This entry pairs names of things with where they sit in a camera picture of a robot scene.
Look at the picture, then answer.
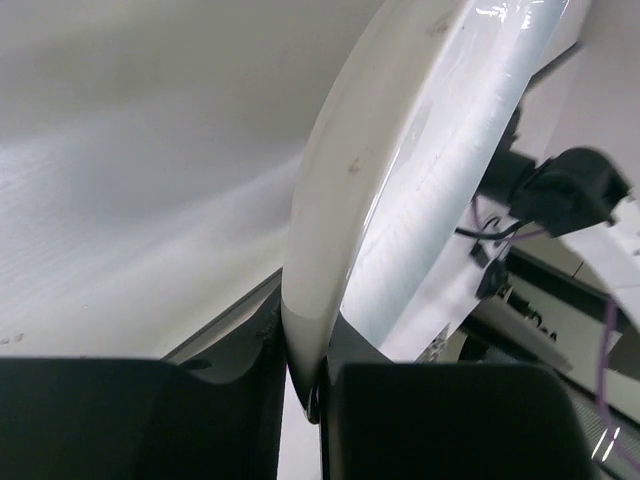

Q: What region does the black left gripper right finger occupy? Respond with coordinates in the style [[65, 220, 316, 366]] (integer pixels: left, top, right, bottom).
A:
[[322, 320, 599, 479]]

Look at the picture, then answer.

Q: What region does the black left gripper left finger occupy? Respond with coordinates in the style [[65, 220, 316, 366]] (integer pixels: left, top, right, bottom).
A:
[[1, 293, 286, 479]]

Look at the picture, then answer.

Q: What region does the large oval white plate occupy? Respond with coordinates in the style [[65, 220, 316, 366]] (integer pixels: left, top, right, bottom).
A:
[[281, 1, 567, 424]]

